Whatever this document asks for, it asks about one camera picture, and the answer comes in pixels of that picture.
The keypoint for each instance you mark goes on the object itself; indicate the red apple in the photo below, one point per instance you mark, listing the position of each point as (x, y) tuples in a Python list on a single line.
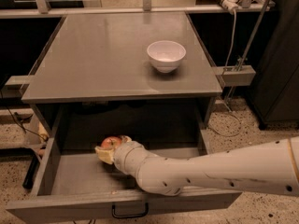
[(111, 142)]

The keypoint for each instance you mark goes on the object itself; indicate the grey left side bracket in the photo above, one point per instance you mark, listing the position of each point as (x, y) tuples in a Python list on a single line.
[(15, 86)]

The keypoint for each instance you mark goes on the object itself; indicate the white ceramic bowl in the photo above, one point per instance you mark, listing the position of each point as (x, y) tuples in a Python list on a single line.
[(166, 56)]

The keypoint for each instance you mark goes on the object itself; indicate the open grey top drawer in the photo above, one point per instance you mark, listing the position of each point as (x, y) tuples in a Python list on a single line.
[(72, 184)]

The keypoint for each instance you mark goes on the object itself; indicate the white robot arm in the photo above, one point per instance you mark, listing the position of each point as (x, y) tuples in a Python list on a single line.
[(268, 168)]

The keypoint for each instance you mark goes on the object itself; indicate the grey side bracket block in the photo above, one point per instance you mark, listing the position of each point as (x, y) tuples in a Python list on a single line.
[(229, 78)]

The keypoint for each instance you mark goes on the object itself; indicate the metal diagonal rod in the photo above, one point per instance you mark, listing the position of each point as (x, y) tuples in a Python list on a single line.
[(228, 97)]

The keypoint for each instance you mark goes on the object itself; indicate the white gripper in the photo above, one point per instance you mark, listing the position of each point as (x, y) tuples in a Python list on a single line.
[(121, 156)]

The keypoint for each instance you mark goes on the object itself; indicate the black drawer handle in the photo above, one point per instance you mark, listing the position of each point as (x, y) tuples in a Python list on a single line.
[(129, 210)]

